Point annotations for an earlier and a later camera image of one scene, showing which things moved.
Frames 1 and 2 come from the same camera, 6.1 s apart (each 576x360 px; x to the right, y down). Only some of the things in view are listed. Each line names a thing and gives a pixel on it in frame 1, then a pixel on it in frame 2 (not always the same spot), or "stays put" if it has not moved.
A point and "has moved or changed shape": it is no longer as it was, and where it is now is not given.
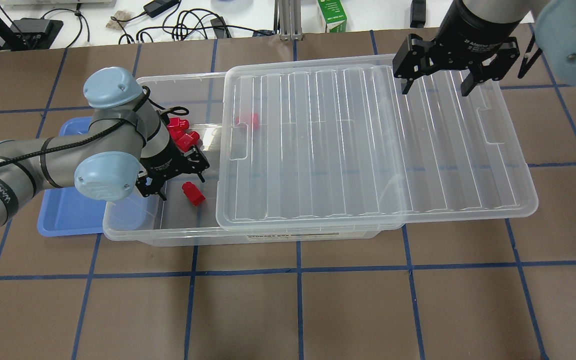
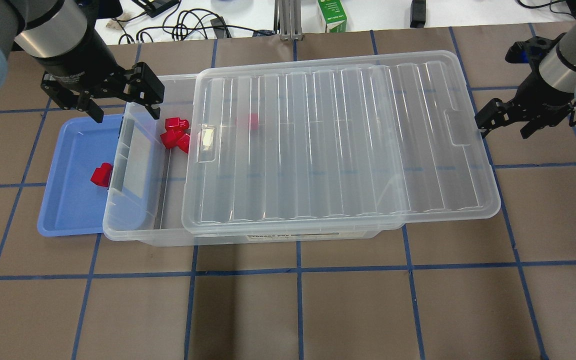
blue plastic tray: x=66 y=212 stays put
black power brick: x=418 y=14 stays put
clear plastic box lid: x=333 y=140 has moved or changed shape
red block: x=193 y=193 has moved or changed shape
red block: x=176 y=124 stays put
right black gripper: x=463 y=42 → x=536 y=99
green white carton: x=334 y=15 stays put
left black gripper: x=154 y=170 → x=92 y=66
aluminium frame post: x=287 y=20 stays put
